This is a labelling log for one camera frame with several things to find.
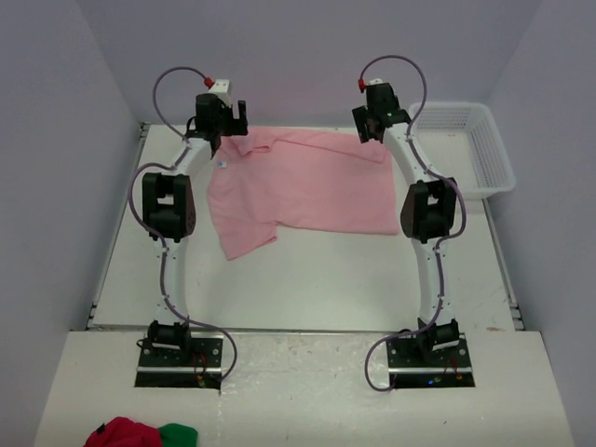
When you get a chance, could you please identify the pink t shirt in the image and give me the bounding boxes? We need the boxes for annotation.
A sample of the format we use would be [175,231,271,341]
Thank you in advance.
[208,127,400,260]

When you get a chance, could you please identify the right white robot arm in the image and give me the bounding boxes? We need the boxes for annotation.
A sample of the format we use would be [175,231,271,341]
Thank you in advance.
[352,79,459,366]

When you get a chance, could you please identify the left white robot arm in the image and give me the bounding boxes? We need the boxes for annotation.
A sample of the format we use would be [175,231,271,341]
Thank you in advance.
[139,86,248,366]

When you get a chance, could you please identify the white plastic basket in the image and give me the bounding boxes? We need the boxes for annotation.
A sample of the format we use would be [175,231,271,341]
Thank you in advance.
[409,102,516,200]

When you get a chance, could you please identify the green folded t shirt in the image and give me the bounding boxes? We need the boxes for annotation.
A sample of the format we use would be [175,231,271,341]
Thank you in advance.
[157,423,199,447]

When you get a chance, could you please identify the red folded t shirt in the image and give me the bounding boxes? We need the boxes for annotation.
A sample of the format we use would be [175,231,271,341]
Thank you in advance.
[84,417,163,447]

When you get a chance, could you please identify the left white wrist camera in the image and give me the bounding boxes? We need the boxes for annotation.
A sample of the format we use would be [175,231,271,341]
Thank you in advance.
[204,77,232,107]

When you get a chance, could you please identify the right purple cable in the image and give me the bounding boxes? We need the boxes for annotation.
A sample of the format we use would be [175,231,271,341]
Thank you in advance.
[359,55,467,395]

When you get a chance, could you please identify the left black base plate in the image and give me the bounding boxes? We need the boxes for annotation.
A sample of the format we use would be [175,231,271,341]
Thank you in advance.
[134,335,224,390]

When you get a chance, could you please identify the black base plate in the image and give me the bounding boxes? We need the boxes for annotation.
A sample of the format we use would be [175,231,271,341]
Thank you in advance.
[134,335,224,390]
[386,333,476,389]

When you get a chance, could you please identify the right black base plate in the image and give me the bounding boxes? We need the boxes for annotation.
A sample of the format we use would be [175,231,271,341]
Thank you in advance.
[386,333,476,389]

